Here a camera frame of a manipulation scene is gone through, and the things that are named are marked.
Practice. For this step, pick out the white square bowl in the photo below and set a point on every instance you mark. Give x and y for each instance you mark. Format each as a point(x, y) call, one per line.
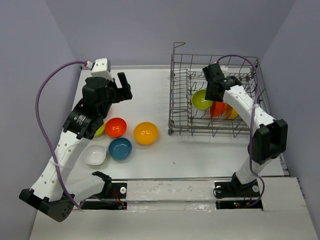
point(95, 155)

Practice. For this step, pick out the orange bowl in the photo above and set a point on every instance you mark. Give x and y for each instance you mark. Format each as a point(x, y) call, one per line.
point(115, 127)
point(217, 109)

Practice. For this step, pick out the large yellow bowl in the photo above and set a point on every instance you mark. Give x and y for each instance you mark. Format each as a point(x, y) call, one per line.
point(146, 133)

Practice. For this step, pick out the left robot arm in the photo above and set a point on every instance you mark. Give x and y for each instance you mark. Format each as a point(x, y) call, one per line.
point(49, 194)

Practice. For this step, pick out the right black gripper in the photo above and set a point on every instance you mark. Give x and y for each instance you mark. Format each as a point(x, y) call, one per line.
point(210, 97)

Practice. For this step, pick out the green bowl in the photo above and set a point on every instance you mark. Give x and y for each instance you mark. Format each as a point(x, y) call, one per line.
point(199, 102)
point(100, 131)

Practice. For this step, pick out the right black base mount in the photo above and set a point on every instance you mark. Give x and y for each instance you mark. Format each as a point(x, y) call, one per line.
point(231, 195)

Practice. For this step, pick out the blue bowl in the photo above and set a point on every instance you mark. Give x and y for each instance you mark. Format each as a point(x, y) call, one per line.
point(120, 148)

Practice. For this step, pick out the small yellow bowl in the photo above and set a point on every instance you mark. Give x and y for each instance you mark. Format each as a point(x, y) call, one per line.
point(230, 113)

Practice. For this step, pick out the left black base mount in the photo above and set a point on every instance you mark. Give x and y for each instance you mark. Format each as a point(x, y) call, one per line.
point(112, 196)

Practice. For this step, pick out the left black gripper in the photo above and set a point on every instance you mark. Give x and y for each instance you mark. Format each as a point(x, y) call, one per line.
point(124, 93)

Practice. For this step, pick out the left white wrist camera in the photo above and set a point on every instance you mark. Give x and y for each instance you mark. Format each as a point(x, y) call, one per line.
point(100, 68)

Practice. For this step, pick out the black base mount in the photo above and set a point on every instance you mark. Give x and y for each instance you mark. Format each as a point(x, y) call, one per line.
point(112, 196)
point(231, 195)

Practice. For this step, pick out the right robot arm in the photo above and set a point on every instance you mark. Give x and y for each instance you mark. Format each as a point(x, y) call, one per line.
point(268, 136)

